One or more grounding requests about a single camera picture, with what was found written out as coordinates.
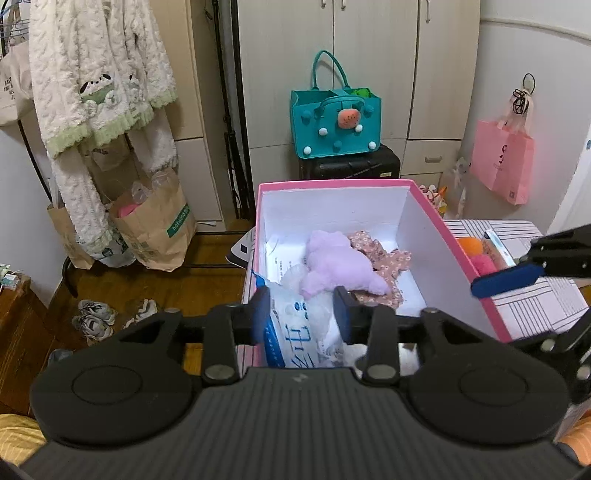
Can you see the teal felt tote bag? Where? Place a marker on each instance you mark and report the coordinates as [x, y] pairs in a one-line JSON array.
[[332, 124]]

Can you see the beige canvas tote bag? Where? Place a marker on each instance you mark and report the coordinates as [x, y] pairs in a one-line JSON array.
[[14, 87]]

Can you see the wooden nightstand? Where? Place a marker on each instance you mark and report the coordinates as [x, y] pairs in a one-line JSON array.
[[23, 323]]

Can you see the pink fluffy pompom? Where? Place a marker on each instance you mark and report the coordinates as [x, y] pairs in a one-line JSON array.
[[482, 267]]

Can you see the white blue tissue packet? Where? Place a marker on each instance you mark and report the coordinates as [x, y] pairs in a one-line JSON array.
[[295, 330]]

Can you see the pink cardboard box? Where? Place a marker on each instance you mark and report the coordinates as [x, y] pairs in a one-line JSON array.
[[461, 277]]

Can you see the white fleece jacket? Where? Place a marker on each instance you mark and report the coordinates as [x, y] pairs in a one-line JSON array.
[[92, 55]]

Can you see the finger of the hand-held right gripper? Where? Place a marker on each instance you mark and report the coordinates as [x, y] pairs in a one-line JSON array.
[[549, 344], [503, 279]]

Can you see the orange plush ball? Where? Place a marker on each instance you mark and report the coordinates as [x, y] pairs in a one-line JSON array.
[[471, 247]]

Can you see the large brown paper bag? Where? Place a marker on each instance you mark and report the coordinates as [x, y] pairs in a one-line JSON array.
[[157, 230]]

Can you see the black folded tripod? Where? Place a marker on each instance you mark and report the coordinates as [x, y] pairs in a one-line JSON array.
[[228, 138]]

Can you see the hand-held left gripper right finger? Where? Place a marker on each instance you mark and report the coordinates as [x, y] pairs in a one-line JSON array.
[[341, 316]]

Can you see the yellow bedding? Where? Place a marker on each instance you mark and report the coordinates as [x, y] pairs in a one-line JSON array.
[[18, 438]]

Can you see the grey white sneaker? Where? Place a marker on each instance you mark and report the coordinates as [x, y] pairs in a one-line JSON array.
[[94, 310], [92, 330]]

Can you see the purple plush toy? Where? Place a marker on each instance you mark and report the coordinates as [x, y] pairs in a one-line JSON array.
[[337, 263]]

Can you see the pink shopping bag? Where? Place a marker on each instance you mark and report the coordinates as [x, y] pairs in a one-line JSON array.
[[503, 161]]

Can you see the white printed paper sheet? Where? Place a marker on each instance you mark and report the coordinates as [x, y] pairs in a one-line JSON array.
[[277, 258]]

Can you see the white slipper pair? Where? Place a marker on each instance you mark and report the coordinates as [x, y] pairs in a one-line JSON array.
[[143, 311]]

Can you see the beige wardrobe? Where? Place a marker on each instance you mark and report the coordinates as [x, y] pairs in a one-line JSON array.
[[369, 46]]

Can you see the black suitcase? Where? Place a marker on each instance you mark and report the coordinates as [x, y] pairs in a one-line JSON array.
[[351, 166]]

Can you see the small brown paper bag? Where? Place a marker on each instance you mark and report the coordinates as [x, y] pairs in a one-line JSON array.
[[64, 235]]

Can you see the white plastic bag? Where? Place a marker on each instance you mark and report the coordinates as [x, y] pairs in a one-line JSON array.
[[459, 184]]

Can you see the pink floral cloth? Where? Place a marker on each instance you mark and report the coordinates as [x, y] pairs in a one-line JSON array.
[[383, 263]]

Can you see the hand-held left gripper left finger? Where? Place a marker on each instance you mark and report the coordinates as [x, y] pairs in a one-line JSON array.
[[260, 316]]

